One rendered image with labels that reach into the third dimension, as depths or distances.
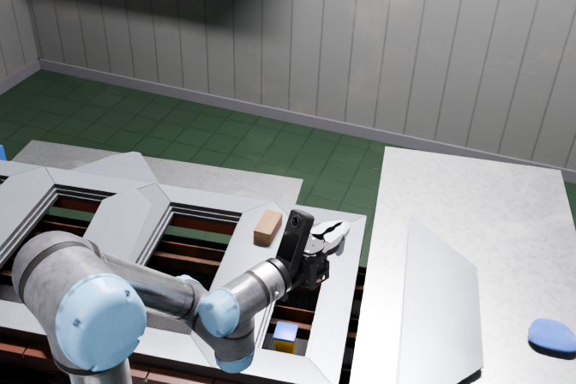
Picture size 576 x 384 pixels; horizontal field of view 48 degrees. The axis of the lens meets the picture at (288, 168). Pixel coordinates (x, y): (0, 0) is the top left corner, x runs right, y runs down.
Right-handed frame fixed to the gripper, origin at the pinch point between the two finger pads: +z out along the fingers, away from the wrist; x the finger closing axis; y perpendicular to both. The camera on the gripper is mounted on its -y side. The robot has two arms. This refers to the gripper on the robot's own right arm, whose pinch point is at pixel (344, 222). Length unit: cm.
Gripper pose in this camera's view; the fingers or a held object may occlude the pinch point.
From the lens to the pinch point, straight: 132.8
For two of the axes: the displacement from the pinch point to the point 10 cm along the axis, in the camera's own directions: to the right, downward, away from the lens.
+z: 7.2, -3.8, 5.9
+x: 7.0, 3.1, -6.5
